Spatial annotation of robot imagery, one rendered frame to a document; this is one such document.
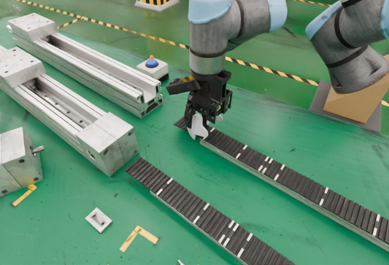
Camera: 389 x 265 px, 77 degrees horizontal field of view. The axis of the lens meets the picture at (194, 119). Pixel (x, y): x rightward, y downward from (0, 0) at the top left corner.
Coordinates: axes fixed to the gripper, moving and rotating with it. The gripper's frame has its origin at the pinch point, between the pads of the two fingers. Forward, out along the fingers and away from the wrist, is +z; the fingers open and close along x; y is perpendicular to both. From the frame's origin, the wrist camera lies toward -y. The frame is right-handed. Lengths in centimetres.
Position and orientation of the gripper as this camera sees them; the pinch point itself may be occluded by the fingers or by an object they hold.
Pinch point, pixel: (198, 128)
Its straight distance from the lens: 67.7
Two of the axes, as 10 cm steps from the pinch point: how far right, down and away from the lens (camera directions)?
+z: 0.0, 7.3, 6.9
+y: 7.9, 4.2, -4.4
